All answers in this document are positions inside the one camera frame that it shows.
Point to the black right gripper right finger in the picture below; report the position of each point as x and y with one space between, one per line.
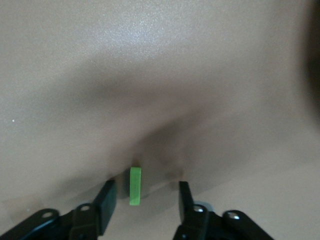
190 215

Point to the green letter l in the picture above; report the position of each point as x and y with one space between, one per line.
135 186

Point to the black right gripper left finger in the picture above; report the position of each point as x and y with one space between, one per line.
106 207

